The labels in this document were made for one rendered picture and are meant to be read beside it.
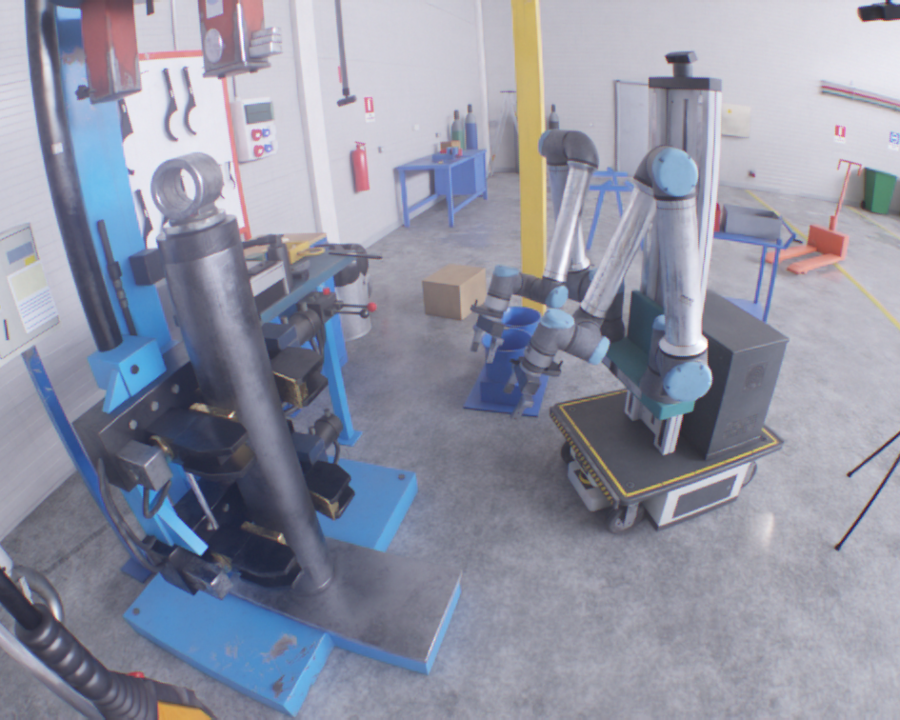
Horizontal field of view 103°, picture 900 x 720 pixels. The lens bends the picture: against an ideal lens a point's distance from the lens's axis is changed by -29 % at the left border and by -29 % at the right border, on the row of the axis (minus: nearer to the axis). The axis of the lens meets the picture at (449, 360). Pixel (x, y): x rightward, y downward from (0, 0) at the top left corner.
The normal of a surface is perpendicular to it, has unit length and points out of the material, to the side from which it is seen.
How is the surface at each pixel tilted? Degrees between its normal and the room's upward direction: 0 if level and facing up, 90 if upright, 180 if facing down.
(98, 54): 90
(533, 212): 90
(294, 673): 0
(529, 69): 90
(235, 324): 90
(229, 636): 0
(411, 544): 0
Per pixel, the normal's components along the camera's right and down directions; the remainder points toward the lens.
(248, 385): 0.69, 0.32
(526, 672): -0.07, -0.87
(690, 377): -0.17, 0.57
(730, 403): 0.23, 0.46
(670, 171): -0.22, 0.37
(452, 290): -0.50, 0.45
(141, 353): 0.95, 0.10
